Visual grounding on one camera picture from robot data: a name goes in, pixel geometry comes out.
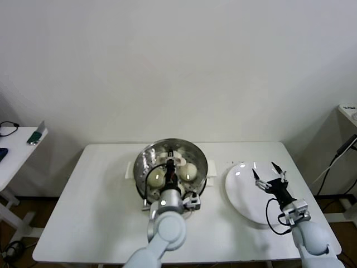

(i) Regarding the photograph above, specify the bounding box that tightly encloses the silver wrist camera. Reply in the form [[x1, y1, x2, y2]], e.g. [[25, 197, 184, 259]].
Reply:
[[278, 198, 312, 226], [182, 195, 202, 212]]

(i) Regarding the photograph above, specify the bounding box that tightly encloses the white round plate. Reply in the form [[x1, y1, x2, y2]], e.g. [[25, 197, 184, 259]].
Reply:
[[224, 161, 293, 229]]

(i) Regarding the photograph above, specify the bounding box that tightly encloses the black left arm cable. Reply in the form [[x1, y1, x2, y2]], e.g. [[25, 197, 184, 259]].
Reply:
[[141, 163, 168, 212]]

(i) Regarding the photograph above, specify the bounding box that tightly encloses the white cable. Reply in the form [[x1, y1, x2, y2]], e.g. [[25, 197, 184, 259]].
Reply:
[[308, 152, 340, 190]]

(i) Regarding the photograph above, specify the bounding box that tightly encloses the white printed box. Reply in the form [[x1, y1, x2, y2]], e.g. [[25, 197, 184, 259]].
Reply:
[[339, 104, 357, 121]]

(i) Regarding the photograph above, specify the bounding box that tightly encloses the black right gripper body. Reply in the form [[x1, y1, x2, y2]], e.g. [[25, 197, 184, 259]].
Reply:
[[265, 179, 297, 209]]

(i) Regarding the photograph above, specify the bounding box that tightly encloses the black power adapter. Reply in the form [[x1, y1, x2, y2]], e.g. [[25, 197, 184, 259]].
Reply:
[[336, 134, 357, 156]]

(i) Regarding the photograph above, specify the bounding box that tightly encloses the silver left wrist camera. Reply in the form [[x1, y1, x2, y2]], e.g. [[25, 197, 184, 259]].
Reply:
[[182, 195, 202, 212]]

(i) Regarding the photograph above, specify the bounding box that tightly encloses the green handled silver tool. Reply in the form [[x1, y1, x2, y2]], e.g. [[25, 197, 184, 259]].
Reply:
[[26, 120, 47, 146]]

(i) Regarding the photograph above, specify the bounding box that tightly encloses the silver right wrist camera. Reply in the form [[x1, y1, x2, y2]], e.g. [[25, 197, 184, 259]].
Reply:
[[278, 198, 312, 226]]

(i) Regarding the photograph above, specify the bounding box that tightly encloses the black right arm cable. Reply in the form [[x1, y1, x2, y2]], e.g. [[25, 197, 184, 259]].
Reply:
[[265, 198, 293, 235]]

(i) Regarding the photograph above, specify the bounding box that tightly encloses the perforated steel steamer basket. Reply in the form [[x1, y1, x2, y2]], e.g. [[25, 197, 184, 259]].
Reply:
[[133, 139, 209, 204]]

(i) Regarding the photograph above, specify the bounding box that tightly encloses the glass lid with white handle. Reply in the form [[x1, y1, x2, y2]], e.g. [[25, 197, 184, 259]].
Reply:
[[133, 138, 209, 202]]

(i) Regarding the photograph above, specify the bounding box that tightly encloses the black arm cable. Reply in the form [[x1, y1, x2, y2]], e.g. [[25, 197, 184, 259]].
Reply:
[[141, 163, 168, 212], [265, 198, 293, 235]]

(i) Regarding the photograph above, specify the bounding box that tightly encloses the thin black looped cable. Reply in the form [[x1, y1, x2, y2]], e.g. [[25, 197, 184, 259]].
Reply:
[[0, 121, 20, 137]]

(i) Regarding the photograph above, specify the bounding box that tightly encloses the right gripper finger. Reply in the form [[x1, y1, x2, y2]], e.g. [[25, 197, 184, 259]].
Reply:
[[271, 161, 289, 183], [252, 169, 270, 191]]

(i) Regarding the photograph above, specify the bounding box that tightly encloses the black hanging cable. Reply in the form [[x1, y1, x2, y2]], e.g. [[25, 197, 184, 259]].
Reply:
[[316, 156, 357, 196]]

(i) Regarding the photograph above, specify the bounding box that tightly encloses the white side table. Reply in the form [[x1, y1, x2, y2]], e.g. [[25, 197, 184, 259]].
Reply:
[[337, 104, 357, 223], [0, 127, 49, 243]]

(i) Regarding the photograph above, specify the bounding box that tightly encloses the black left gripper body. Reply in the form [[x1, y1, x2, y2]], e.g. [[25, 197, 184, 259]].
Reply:
[[164, 164, 180, 191]]

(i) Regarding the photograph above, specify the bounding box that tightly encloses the black cable bundle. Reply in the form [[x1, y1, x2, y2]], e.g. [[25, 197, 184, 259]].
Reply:
[[0, 240, 28, 265]]

